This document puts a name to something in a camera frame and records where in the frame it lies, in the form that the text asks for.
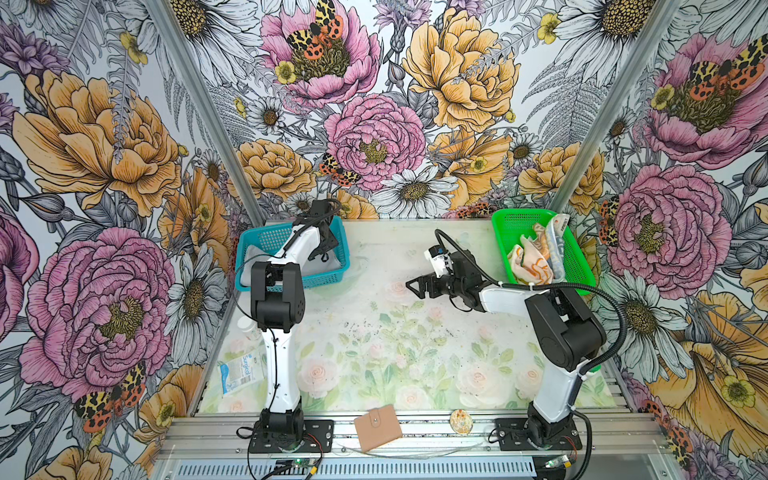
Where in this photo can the brown leather wallet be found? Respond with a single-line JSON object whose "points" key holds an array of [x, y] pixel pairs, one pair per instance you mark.
{"points": [[377, 427]]}

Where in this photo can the striped grey patterned towel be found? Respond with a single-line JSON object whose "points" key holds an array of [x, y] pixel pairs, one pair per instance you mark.
{"points": [[554, 237]]}

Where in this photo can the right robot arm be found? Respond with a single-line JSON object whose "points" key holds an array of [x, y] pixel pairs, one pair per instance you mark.
{"points": [[568, 333]]}

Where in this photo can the blue white plastic packet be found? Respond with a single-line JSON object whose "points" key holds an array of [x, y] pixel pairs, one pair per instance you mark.
{"points": [[240, 372]]}

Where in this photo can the aluminium front rail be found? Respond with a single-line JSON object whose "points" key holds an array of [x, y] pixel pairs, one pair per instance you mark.
{"points": [[617, 445]]}

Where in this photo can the green plastic basket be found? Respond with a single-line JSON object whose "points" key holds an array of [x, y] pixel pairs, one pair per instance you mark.
{"points": [[510, 224]]}

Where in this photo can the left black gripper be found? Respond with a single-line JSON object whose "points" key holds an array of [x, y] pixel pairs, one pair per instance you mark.
{"points": [[332, 242]]}

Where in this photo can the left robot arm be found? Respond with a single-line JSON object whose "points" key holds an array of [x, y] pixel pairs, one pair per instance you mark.
{"points": [[277, 305]]}

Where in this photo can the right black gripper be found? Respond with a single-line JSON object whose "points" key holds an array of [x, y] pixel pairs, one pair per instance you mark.
{"points": [[431, 280]]}

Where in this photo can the orange patterned white towel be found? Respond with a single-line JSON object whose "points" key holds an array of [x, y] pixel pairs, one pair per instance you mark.
{"points": [[529, 259]]}

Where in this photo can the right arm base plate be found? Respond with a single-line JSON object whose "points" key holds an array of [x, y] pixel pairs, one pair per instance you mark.
{"points": [[532, 434]]}

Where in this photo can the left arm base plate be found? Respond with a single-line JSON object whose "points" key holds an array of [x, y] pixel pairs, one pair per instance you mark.
{"points": [[316, 437]]}

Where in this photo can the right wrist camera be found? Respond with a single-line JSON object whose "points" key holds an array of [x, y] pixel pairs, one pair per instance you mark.
{"points": [[440, 260]]}

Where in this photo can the small white bottle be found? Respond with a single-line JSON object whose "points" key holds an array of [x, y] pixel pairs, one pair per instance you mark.
{"points": [[245, 324]]}

